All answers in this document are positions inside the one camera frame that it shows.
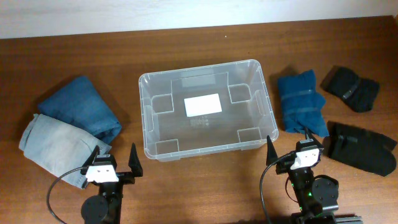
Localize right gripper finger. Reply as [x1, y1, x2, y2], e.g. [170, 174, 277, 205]
[266, 135, 278, 166]
[304, 128, 324, 150]

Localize clear plastic storage container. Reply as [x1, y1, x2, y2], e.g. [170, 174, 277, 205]
[139, 59, 279, 162]

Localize teal cloth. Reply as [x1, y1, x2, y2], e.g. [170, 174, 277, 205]
[277, 70, 329, 138]

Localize black cable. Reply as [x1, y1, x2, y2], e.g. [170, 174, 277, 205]
[259, 151, 296, 224]
[46, 166, 86, 224]

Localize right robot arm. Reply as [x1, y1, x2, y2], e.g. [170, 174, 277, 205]
[259, 129, 339, 224]

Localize dark blue jeans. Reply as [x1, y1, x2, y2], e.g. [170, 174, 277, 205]
[37, 76, 122, 144]

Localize left black cable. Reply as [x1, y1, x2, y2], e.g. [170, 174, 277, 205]
[46, 166, 86, 224]

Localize white label in container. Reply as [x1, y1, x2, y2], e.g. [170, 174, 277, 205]
[184, 93, 222, 117]

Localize light blue jeans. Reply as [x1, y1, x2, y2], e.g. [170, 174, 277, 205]
[19, 114, 111, 177]

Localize small black garment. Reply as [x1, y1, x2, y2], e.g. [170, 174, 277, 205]
[321, 66, 380, 113]

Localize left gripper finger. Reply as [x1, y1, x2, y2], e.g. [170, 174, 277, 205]
[128, 143, 143, 177]
[80, 146, 100, 175]

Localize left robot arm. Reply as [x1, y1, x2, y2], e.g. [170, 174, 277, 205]
[81, 144, 143, 224]

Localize right black cable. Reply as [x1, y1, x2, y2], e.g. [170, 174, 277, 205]
[259, 151, 296, 224]

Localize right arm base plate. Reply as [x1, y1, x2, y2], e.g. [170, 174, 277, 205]
[289, 213, 364, 224]

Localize large black garment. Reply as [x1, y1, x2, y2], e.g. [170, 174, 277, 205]
[325, 121, 397, 177]

